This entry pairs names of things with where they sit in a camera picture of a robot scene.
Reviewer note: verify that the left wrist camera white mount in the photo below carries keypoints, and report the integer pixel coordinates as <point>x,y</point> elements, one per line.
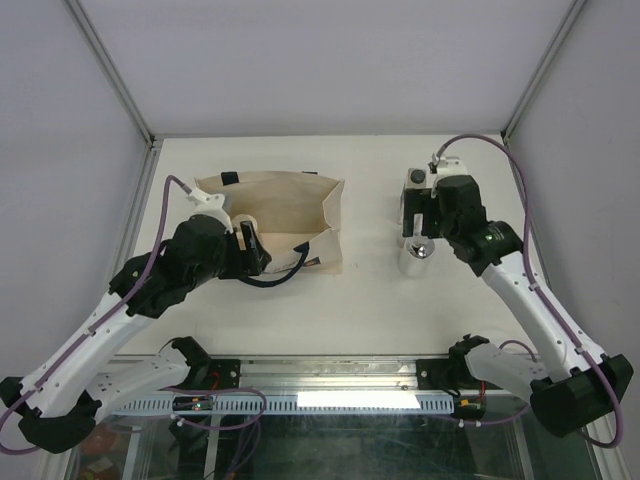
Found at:
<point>209,212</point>

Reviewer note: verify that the aluminium frame rail back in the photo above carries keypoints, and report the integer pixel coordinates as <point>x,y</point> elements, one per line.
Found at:
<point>164,136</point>

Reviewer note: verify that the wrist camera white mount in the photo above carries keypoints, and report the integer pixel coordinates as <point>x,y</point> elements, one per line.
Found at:
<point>209,212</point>
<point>444,166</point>

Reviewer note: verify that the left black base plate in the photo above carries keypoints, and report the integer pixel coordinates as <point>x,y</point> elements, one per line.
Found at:
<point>210,374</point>

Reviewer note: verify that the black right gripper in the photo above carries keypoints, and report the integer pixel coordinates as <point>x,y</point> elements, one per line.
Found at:
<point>419,201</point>

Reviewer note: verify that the grey slotted cable duct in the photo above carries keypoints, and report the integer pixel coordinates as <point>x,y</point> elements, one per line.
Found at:
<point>345,402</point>

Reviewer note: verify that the round silver bottle white cap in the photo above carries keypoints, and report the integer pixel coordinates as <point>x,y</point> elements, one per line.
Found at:
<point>415,255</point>

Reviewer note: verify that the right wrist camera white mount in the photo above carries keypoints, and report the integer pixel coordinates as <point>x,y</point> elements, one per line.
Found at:
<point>444,166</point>

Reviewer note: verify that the aluminium mounting rail front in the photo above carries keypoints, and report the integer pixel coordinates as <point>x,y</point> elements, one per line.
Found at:
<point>286,374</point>

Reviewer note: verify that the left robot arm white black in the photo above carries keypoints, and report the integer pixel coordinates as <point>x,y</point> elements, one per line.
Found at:
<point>61,403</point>

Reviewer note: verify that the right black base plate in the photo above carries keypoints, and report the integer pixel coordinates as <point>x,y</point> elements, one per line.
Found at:
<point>442,373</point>

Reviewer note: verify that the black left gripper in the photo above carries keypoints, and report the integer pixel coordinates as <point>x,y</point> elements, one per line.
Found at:
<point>246,263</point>

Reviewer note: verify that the aluminium frame post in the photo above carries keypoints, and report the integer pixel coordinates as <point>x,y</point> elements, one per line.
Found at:
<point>110,71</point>
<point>544,66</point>

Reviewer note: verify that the cream cylindrical bottle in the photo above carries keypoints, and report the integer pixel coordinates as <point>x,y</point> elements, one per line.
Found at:
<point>246,231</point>

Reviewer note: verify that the left aluminium frame post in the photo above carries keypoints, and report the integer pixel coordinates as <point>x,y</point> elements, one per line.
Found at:
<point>110,71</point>

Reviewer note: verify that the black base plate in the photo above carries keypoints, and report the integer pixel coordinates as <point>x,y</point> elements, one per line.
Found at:
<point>210,374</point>
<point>442,373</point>

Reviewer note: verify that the right aluminium frame post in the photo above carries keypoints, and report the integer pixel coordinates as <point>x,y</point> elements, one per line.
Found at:
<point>544,66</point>

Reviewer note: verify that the cream canvas tote bag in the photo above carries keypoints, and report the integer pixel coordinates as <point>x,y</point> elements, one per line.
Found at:
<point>291,209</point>

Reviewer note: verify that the clear square bottle black cap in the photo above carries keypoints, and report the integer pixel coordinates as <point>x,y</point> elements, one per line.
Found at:
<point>413,195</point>

